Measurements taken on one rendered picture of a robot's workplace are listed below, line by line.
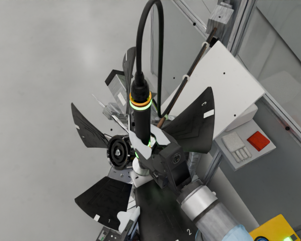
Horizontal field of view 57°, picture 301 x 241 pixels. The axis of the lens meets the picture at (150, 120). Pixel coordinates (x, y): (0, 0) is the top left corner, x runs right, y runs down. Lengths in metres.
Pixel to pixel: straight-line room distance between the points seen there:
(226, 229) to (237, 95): 0.51
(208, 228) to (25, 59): 2.74
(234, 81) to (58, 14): 2.77
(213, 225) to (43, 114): 2.18
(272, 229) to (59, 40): 2.70
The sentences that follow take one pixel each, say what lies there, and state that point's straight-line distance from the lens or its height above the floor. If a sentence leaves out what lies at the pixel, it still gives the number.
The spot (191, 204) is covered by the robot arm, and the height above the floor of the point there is 1.47.
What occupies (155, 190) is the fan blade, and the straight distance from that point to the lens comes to 0.92.
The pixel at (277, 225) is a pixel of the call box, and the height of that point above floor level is 1.07.
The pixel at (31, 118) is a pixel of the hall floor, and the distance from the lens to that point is 2.64.
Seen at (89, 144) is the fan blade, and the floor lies 0.98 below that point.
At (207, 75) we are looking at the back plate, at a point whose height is 1.28.
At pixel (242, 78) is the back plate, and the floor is 1.34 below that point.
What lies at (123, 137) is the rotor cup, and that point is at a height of 1.27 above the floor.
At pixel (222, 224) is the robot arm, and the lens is 0.61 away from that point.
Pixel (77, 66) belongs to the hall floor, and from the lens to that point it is 2.88.
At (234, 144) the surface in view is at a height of 0.88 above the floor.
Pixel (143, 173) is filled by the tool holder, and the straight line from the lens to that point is 0.85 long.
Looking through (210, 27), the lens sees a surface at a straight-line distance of 1.13.
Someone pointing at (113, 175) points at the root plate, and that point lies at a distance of 1.03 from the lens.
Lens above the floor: 2.07
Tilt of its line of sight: 59 degrees down
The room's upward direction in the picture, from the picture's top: straight up
